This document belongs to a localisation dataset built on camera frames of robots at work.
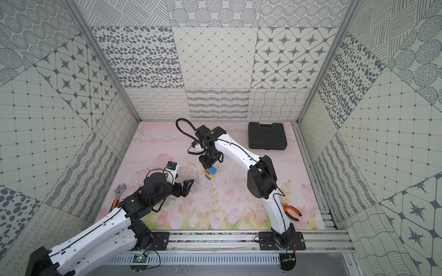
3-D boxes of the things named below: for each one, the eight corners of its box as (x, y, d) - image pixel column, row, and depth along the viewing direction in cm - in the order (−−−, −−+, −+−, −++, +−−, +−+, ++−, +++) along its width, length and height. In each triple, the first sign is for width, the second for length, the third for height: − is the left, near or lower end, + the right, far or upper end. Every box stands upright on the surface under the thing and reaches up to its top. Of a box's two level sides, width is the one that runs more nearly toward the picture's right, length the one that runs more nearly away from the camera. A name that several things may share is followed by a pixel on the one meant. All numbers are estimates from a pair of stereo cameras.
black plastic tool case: (249, 149, 106) (250, 145, 103) (247, 126, 119) (247, 121, 116) (287, 149, 106) (289, 145, 103) (280, 126, 119) (282, 121, 116)
